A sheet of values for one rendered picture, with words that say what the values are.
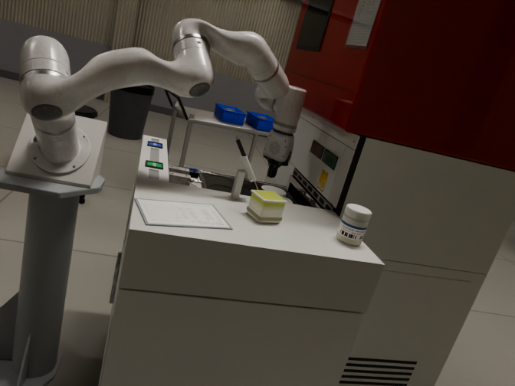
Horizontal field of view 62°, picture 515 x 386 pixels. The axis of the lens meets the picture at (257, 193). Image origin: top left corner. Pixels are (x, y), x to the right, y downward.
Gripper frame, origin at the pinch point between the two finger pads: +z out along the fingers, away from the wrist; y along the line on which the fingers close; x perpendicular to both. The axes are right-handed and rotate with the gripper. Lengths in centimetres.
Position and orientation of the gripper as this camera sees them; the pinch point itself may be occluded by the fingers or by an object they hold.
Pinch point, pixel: (272, 171)
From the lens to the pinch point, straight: 158.8
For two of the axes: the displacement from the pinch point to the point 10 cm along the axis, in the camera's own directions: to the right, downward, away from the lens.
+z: -2.5, 9.2, 3.0
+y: 7.8, 3.7, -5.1
